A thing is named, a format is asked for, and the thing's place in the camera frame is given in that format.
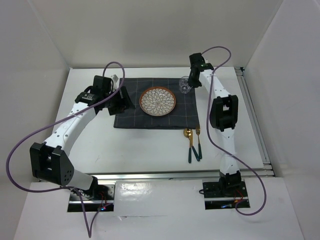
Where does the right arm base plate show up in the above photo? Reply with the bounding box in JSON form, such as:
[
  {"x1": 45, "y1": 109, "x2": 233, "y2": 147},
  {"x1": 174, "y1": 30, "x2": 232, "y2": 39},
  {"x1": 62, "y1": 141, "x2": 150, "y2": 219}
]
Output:
[{"x1": 198, "y1": 181, "x2": 250, "y2": 210}]

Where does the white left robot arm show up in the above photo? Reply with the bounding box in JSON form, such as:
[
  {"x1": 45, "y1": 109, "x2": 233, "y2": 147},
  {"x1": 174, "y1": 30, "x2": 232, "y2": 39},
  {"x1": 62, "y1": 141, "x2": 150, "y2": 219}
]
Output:
[{"x1": 29, "y1": 75, "x2": 135, "y2": 200}]

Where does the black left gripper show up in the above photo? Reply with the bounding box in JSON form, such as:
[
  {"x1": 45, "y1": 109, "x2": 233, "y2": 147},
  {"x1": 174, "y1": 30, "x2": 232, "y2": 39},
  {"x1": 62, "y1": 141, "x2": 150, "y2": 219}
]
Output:
[{"x1": 102, "y1": 85, "x2": 135, "y2": 116}]

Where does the clear drinking glass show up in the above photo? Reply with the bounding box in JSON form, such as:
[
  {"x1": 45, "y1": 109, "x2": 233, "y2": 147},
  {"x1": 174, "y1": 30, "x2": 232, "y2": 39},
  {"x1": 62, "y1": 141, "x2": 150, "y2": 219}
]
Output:
[{"x1": 178, "y1": 76, "x2": 193, "y2": 94}]

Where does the gold fork green handle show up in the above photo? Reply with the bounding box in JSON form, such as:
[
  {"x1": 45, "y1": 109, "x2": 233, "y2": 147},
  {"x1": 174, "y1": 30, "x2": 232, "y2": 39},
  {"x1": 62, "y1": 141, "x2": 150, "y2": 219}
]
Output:
[{"x1": 195, "y1": 125, "x2": 203, "y2": 160}]

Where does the dark checked cloth placemat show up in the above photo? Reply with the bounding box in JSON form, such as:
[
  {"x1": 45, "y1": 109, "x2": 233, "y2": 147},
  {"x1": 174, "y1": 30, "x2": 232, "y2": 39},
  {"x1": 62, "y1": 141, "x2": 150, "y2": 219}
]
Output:
[{"x1": 113, "y1": 78, "x2": 200, "y2": 130}]

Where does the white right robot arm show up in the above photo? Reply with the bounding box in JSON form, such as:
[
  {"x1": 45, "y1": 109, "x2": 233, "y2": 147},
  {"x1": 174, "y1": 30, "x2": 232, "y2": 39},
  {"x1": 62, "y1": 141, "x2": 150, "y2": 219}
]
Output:
[{"x1": 187, "y1": 52, "x2": 242, "y2": 196}]

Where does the gold spoon green handle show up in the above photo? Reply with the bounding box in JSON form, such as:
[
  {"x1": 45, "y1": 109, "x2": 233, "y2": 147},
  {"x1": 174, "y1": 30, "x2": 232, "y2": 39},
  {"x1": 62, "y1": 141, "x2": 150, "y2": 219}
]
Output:
[{"x1": 183, "y1": 128, "x2": 200, "y2": 162}]

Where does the floral patterned ceramic plate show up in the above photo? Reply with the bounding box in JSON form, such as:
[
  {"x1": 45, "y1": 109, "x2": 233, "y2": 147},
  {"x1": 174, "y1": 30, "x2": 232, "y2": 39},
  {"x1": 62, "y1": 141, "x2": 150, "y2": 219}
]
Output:
[{"x1": 139, "y1": 86, "x2": 177, "y2": 117}]

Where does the gold knife green handle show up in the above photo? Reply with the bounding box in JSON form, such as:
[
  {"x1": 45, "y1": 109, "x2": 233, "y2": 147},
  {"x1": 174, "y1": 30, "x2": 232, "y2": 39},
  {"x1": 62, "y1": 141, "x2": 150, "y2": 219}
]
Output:
[{"x1": 186, "y1": 128, "x2": 193, "y2": 164}]

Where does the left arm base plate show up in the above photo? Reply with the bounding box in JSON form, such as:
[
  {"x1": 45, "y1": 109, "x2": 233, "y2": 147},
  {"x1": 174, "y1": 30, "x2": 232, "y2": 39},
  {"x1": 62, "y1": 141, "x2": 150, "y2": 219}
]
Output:
[{"x1": 67, "y1": 182, "x2": 116, "y2": 213}]

